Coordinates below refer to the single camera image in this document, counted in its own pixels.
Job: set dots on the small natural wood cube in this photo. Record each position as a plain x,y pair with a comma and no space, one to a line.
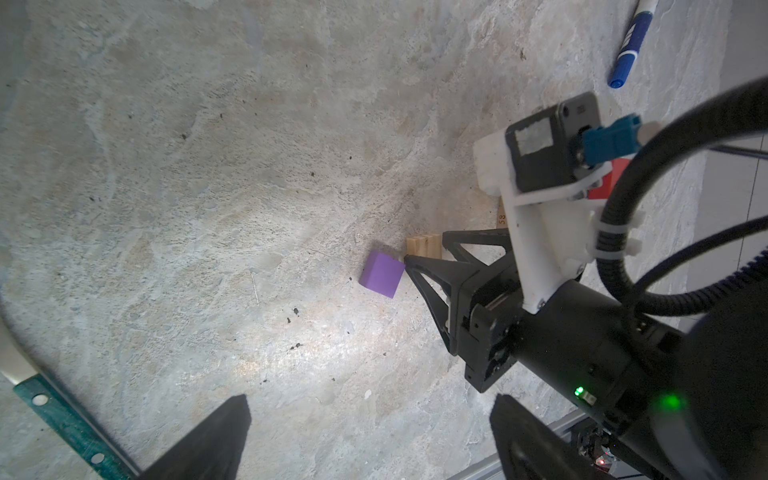
428,246

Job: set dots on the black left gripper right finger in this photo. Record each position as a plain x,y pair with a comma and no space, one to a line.
528,449

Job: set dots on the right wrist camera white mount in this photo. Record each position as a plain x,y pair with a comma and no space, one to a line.
542,168

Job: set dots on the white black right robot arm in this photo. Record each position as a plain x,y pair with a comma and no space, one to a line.
677,383

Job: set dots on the purple wood cube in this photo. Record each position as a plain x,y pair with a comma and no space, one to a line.
382,274

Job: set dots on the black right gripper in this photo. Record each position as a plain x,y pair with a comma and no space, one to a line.
576,342

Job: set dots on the blue white marker pen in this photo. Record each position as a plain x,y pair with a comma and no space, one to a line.
632,42

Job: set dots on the red wood cube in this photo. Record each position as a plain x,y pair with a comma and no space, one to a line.
609,181

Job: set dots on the green handled fork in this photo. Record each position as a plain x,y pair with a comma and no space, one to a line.
62,414

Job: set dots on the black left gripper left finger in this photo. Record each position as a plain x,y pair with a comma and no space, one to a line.
212,450

